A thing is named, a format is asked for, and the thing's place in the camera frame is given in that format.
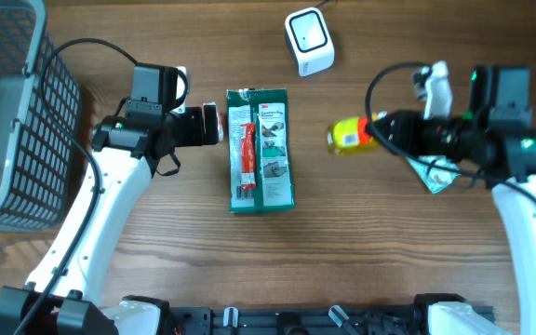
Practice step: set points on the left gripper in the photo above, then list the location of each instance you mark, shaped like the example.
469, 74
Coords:
208, 124

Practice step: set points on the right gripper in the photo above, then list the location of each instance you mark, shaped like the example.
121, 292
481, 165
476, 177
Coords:
406, 130

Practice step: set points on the red snack stick packet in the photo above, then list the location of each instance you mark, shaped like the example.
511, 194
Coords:
248, 157

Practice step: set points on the teal wet wipes pack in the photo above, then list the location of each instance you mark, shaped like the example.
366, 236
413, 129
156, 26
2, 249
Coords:
433, 178

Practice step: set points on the green 3M gloves package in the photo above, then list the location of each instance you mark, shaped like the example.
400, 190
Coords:
268, 110

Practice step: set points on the yellow liquid soap bottle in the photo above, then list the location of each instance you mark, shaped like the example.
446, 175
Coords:
350, 136

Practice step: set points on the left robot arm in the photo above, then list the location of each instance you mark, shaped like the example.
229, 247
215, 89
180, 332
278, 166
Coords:
62, 295

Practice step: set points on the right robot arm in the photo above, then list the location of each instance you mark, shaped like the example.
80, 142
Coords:
493, 141

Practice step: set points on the white barcode scanner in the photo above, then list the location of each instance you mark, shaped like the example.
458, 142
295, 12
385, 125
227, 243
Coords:
309, 41

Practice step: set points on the grey plastic mesh basket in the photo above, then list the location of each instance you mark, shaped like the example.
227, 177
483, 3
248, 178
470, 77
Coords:
35, 159

